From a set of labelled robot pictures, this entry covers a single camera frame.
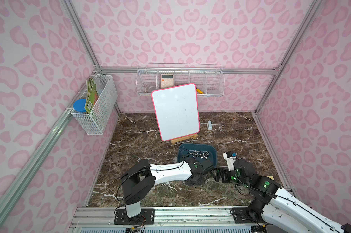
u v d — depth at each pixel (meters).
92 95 0.73
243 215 0.72
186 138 0.98
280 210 0.57
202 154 0.95
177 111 0.89
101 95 0.77
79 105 0.64
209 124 1.07
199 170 0.64
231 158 0.68
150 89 0.93
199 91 0.97
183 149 1.01
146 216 0.73
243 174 0.57
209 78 1.02
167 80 0.95
